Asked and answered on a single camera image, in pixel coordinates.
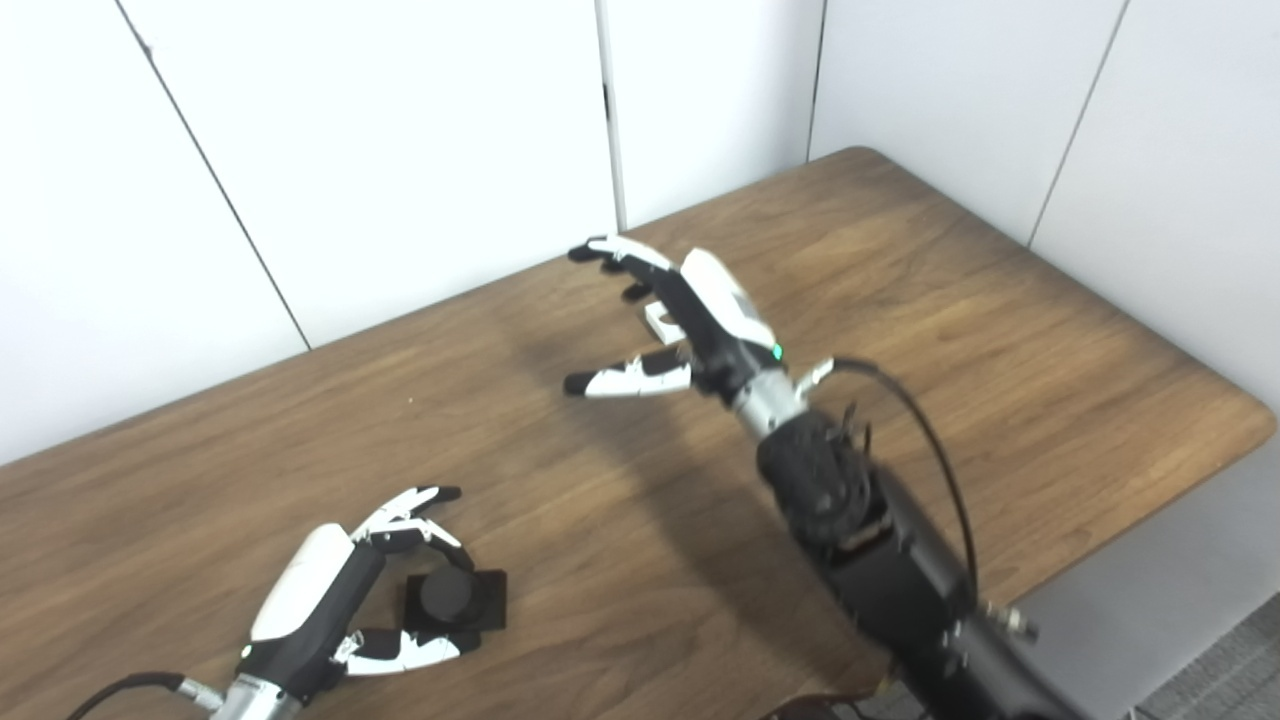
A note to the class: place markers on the white square piece with hole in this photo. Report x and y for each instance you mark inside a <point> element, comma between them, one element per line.
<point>660,322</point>

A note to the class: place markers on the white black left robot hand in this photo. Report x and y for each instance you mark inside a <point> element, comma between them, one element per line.
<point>300,600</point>

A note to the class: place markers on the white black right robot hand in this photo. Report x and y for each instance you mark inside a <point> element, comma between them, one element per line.
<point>720,320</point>

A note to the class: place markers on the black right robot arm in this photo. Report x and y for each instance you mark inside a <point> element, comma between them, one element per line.
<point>900,580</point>

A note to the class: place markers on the black peg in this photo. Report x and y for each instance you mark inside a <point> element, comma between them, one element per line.
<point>450,598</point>

